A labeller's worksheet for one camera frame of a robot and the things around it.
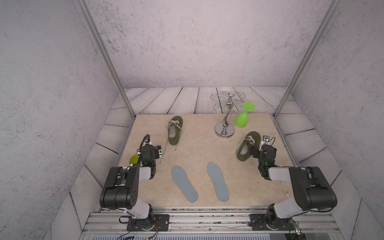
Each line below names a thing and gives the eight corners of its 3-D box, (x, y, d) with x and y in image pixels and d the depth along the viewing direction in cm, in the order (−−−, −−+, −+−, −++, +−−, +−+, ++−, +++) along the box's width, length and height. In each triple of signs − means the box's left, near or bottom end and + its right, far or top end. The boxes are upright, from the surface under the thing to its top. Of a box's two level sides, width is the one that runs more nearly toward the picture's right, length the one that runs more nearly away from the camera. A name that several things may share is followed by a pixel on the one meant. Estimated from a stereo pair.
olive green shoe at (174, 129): (165, 143, 106) (163, 136, 100) (173, 118, 123) (172, 110, 116) (177, 145, 105) (176, 137, 99) (183, 119, 122) (183, 111, 116)
